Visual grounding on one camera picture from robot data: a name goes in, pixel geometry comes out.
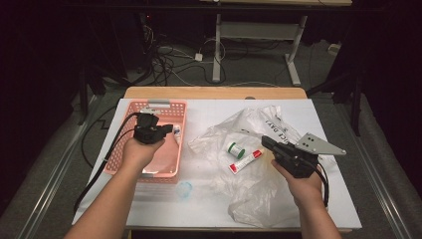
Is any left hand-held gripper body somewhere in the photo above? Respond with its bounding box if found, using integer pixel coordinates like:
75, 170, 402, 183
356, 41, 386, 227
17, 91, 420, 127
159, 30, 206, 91
133, 108, 166, 144

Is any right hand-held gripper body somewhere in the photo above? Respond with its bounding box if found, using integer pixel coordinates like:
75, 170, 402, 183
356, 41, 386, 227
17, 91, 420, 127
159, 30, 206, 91
273, 132, 347, 179

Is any pink plastic basket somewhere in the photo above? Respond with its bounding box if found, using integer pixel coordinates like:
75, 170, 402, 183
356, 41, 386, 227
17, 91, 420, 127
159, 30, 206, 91
103, 99, 188, 184

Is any red and white tube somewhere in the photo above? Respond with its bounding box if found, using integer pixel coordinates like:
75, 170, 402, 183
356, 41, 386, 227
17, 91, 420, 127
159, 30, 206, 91
228, 148, 265, 174

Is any small green and white bottle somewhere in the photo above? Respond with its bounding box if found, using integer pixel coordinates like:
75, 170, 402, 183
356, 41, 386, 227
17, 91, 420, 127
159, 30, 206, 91
227, 141, 246, 159

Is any clear plastic bag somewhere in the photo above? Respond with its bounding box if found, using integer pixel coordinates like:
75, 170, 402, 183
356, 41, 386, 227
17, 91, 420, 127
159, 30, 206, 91
187, 105, 336, 228

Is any person's left hand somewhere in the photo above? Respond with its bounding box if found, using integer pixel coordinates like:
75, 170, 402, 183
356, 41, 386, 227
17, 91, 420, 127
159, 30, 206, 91
121, 137, 166, 170

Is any person's right hand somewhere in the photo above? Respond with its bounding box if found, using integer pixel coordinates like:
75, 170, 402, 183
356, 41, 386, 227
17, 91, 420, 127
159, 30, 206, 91
271, 158, 324, 210

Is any white board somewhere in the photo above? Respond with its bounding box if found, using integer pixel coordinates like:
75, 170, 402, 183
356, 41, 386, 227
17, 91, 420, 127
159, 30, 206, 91
72, 98, 362, 230

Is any clear plastic cup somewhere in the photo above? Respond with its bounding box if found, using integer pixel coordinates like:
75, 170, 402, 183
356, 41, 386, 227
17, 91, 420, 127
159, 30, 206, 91
175, 180, 194, 200

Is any black stand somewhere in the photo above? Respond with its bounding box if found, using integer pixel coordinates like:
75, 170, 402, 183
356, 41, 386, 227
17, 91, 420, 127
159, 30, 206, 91
307, 66, 364, 137
78, 66, 92, 126

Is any right hand-held gripper cable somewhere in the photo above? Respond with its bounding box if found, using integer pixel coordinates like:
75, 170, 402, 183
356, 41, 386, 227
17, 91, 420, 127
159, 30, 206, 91
312, 163, 330, 207

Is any hand-held gripper cable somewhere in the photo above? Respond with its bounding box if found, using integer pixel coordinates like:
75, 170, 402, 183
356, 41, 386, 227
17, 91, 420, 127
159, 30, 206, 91
312, 163, 330, 207
73, 113, 143, 213

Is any left hand-held gripper cable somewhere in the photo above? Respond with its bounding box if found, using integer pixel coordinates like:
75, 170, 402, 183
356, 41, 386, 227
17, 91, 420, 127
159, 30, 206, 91
73, 113, 143, 213

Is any tangle of floor cables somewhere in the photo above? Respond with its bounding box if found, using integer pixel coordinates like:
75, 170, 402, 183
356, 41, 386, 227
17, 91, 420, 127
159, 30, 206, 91
137, 13, 230, 88

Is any black floor cable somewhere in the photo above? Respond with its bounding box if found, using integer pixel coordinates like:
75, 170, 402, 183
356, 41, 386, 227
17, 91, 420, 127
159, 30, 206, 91
81, 106, 117, 168

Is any metal floor rail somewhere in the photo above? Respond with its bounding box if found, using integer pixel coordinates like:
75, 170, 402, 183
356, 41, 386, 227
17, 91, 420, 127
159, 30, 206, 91
334, 99, 416, 239
14, 94, 101, 239

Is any white desk frame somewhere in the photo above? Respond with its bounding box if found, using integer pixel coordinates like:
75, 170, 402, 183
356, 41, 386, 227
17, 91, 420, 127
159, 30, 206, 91
212, 13, 308, 88

